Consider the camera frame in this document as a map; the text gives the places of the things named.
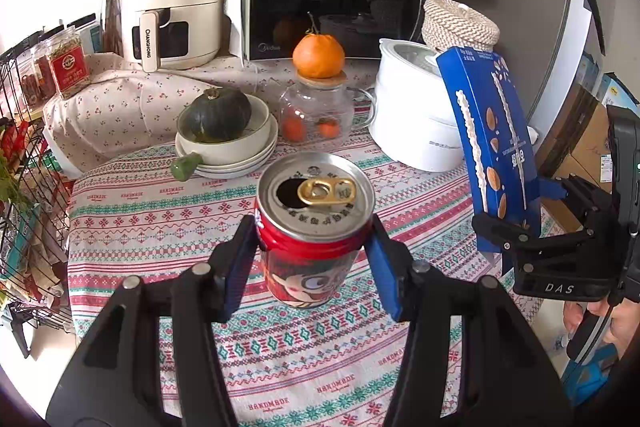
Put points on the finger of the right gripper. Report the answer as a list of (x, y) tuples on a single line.
[(550, 188)]

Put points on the glass teapot with cork lid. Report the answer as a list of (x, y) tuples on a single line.
[(321, 112)]

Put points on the orange tangerine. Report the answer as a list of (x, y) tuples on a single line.
[(317, 55)]

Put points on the floral white cloth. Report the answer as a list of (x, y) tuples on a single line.
[(124, 109)]

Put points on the red cartoon drink can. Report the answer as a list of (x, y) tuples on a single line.
[(313, 214)]

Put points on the cardboard box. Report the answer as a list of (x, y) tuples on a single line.
[(576, 143)]

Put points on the cream ceramic bowl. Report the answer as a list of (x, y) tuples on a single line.
[(260, 113)]

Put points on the woven rope basket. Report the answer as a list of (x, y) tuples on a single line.
[(449, 23)]

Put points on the white electric cooking pot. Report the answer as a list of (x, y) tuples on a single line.
[(413, 119)]

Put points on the dark green pumpkin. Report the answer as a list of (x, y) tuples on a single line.
[(217, 115)]

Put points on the blue biscuit stick box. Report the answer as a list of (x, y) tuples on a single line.
[(494, 135)]

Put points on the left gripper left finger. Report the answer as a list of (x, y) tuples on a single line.
[(113, 378)]

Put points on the black wire rack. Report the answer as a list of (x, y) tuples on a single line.
[(36, 181)]

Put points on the stacked white plates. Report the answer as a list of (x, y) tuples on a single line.
[(224, 158)]

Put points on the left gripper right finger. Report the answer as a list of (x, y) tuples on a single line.
[(506, 377)]

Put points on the red label spice jar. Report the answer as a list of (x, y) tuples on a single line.
[(66, 59)]

